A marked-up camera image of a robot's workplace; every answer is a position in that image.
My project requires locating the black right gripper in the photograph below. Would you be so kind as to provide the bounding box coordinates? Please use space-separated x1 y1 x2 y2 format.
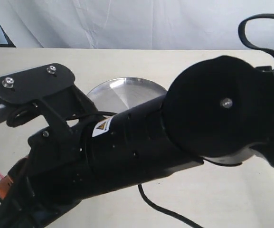
0 116 96 228

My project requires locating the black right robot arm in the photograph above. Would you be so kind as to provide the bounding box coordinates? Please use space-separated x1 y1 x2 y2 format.
0 56 274 228

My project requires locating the round stainless steel plate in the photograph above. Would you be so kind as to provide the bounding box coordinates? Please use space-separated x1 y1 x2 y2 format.
87 77 167 113

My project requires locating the white backdrop sheet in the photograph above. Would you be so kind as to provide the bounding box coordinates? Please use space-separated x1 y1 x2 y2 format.
0 0 274 50

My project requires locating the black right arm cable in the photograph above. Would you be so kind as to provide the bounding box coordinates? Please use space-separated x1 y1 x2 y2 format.
238 13 274 71

